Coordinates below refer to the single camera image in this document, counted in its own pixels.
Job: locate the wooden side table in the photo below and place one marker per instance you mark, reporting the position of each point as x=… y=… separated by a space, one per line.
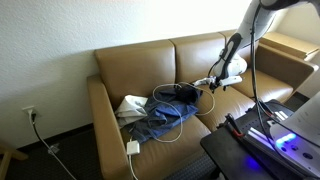
x=286 y=43

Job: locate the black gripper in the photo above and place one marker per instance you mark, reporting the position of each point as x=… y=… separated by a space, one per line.
x=216 y=84

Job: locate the white wall outlet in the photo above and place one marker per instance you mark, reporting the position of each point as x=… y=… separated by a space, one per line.
x=28 y=109

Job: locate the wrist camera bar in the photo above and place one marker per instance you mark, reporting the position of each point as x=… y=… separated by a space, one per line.
x=233 y=80

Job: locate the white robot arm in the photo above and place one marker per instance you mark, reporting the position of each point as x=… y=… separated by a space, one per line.
x=253 y=20

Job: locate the tan leather couch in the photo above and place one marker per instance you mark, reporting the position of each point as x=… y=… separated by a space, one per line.
x=143 y=66

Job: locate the white power adapter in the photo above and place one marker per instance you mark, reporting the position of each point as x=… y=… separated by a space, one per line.
x=133 y=147

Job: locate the blue denim jeans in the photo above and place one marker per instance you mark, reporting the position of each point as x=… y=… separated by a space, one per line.
x=163 y=116

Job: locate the black robot table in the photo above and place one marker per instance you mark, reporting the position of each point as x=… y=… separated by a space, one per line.
x=226 y=153

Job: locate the wooden chair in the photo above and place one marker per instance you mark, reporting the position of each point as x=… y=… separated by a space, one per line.
x=6 y=160

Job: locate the dark navy garment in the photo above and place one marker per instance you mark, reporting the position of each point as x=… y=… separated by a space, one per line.
x=188 y=95

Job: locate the white folded garment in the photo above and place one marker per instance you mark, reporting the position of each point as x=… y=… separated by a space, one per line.
x=131 y=106

